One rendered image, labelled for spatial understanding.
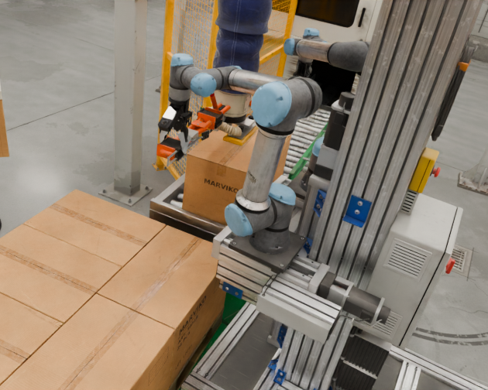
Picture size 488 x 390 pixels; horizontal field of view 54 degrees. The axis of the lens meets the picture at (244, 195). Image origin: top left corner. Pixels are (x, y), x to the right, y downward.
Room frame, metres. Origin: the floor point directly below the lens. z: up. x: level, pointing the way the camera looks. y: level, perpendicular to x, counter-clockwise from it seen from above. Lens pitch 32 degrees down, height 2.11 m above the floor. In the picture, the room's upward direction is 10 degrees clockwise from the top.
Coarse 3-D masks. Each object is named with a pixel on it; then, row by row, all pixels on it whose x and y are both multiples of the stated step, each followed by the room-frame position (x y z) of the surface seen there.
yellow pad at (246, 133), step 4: (248, 116) 2.28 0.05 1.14; (252, 116) 2.23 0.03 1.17; (244, 128) 2.12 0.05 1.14; (248, 128) 2.13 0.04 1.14; (252, 128) 2.15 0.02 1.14; (256, 128) 2.17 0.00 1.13; (244, 132) 2.08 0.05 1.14; (248, 132) 2.09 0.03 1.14; (252, 132) 2.11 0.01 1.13; (224, 136) 2.01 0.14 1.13; (228, 136) 2.02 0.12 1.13; (232, 136) 2.02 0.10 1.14; (240, 136) 2.03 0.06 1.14; (244, 136) 2.04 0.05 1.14; (248, 136) 2.06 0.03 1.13; (224, 140) 2.01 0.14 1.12; (228, 140) 2.00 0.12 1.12; (232, 140) 1.99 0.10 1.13; (236, 140) 2.00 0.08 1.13; (240, 140) 2.00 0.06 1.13; (244, 140) 2.01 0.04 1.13; (236, 144) 1.99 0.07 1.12; (240, 144) 1.98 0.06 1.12
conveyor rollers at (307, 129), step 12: (300, 120) 3.81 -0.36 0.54; (312, 120) 3.87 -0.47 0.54; (324, 120) 3.92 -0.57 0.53; (300, 132) 3.54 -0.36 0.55; (312, 132) 3.59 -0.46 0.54; (300, 144) 3.34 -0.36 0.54; (288, 156) 3.09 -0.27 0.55; (300, 156) 3.14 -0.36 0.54; (288, 168) 2.91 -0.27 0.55; (180, 204) 2.25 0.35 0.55
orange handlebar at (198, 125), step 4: (220, 104) 2.09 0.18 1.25; (224, 108) 2.05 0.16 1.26; (228, 108) 2.07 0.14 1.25; (224, 112) 2.02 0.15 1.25; (196, 120) 1.86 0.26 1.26; (200, 120) 1.88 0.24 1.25; (192, 124) 1.82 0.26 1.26; (196, 124) 1.82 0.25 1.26; (200, 124) 1.83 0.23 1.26; (204, 124) 1.84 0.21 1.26; (208, 124) 1.86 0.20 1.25; (192, 128) 1.80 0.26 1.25; (196, 128) 1.83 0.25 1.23; (200, 128) 1.80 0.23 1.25; (204, 128) 1.82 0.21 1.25; (200, 132) 1.78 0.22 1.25; (160, 152) 1.56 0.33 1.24; (164, 152) 1.55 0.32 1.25; (168, 152) 1.55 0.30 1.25; (172, 152) 1.56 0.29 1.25; (172, 156) 1.56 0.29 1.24
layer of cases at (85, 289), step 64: (0, 256) 1.59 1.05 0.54; (64, 256) 1.66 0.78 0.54; (128, 256) 1.74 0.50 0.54; (192, 256) 1.83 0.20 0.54; (0, 320) 1.24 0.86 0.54; (64, 320) 1.30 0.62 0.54; (128, 320) 1.35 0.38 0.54; (192, 320) 1.52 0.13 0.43; (0, 384) 0.98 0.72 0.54; (64, 384) 1.02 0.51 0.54; (128, 384) 1.07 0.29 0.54
